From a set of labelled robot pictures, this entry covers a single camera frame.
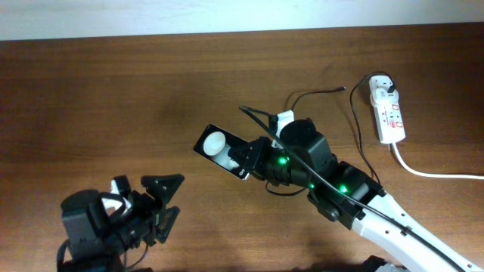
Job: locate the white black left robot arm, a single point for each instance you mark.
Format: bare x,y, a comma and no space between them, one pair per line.
102,227

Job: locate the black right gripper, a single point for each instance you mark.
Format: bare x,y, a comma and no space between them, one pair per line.
256,165

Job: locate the white power strip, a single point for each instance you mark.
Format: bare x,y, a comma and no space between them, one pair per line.
388,118

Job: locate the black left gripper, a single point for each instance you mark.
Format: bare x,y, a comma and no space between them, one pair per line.
152,208

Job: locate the white USB charger plug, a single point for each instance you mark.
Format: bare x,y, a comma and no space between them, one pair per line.
380,97

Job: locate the black Samsung smartphone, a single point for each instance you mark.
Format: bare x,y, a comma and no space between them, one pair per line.
215,143

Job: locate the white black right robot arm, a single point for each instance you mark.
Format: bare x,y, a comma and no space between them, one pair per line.
341,192

